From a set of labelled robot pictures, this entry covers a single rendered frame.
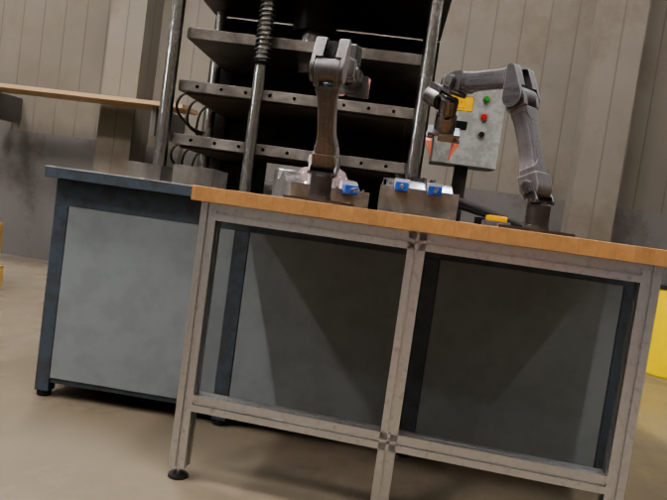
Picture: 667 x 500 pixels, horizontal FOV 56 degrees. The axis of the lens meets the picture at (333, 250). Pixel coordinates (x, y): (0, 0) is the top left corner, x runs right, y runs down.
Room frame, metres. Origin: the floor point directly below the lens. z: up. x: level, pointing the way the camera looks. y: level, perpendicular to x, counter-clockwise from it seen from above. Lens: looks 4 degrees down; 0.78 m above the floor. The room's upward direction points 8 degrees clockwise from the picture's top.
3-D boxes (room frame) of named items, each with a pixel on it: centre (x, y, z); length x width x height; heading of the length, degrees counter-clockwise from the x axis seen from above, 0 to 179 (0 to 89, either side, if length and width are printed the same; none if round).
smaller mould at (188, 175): (2.38, 0.53, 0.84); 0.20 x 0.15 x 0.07; 175
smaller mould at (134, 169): (2.43, 0.73, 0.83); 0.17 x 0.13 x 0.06; 175
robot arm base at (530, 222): (1.71, -0.53, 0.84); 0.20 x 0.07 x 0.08; 80
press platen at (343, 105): (3.31, 0.25, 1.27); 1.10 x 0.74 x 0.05; 85
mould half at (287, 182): (2.28, 0.09, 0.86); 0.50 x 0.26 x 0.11; 13
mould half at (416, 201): (2.34, -0.27, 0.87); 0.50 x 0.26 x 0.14; 175
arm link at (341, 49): (1.82, 0.06, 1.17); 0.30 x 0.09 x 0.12; 171
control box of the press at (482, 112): (3.02, -0.54, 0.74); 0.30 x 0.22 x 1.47; 85
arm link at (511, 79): (1.89, -0.39, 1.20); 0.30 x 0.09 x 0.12; 38
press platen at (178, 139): (3.31, 0.25, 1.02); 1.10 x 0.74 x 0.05; 85
